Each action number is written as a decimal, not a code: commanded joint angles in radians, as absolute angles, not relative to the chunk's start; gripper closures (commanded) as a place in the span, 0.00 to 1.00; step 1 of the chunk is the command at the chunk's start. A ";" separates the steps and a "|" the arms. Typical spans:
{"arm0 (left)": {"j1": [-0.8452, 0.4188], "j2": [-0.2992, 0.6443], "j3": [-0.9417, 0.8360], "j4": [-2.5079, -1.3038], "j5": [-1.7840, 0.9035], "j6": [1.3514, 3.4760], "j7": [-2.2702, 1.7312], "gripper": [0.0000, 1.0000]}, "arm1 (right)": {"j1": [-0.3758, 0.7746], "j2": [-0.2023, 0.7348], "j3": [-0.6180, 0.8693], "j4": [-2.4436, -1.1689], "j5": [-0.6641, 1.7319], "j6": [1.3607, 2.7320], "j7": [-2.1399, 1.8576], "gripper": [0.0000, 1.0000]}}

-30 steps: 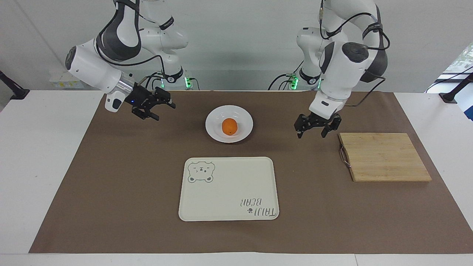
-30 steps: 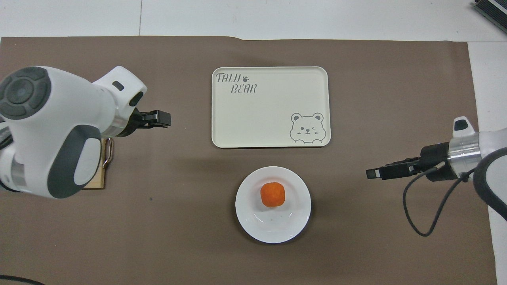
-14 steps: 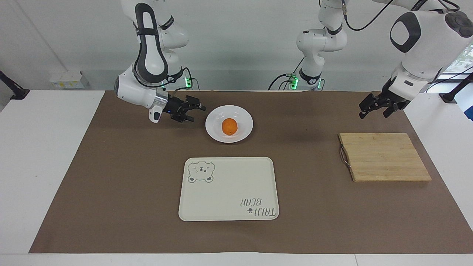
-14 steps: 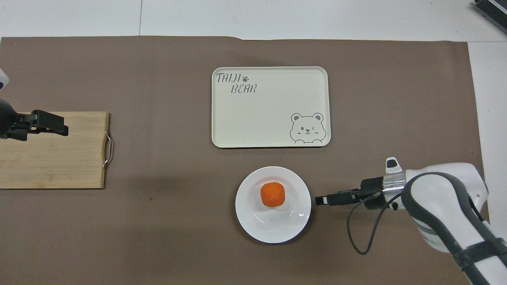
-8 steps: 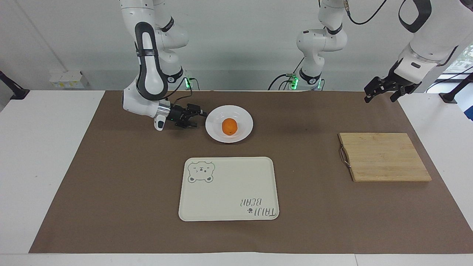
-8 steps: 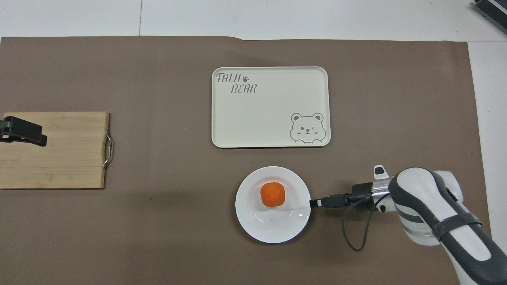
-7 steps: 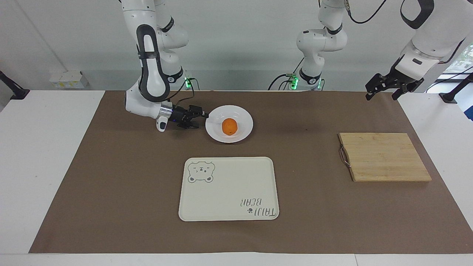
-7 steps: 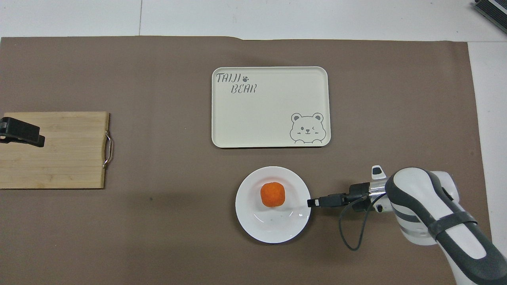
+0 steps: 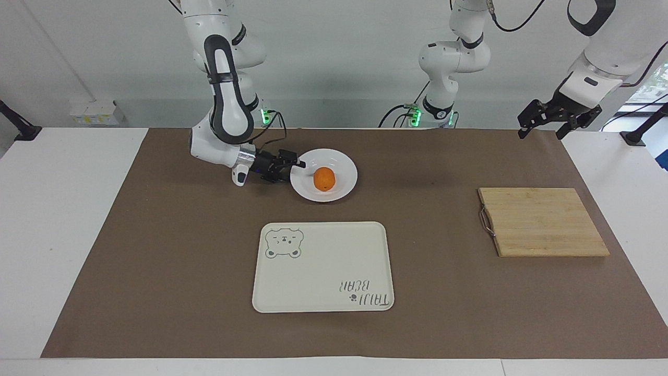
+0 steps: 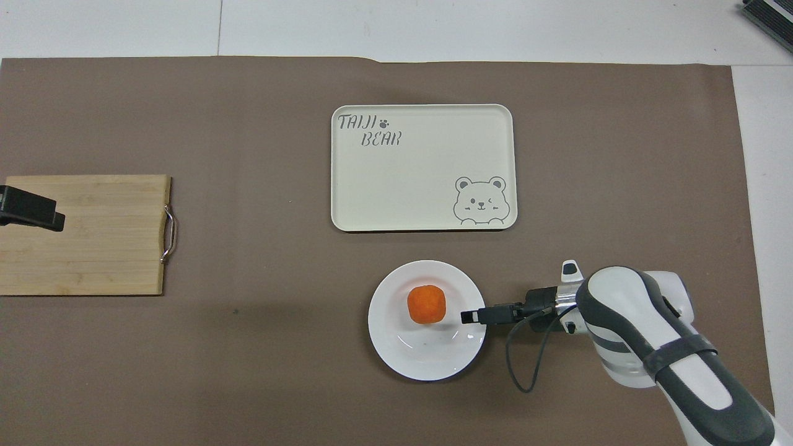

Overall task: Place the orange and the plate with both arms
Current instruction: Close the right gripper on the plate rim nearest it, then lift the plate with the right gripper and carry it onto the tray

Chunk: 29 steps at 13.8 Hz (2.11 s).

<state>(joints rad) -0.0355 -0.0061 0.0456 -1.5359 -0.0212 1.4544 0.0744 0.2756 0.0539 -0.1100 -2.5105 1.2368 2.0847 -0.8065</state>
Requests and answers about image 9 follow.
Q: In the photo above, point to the cream tray with bear print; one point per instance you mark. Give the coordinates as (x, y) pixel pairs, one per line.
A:
(323, 261)

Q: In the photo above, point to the wooden cutting board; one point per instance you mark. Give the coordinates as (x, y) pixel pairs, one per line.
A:
(543, 222)

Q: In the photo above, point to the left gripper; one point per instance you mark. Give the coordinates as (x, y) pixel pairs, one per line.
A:
(567, 105)

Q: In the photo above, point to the white round plate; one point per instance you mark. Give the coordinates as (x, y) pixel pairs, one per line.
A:
(342, 169)

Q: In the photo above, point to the orange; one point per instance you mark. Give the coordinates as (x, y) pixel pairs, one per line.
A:
(324, 179)

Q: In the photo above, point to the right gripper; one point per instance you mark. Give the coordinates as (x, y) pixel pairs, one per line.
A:
(262, 166)

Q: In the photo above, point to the black stand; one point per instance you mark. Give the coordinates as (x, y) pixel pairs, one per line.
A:
(21, 128)
(644, 130)

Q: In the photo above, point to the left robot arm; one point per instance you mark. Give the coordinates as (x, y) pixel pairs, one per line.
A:
(450, 57)

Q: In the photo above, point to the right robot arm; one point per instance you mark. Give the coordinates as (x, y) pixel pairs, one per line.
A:
(228, 99)

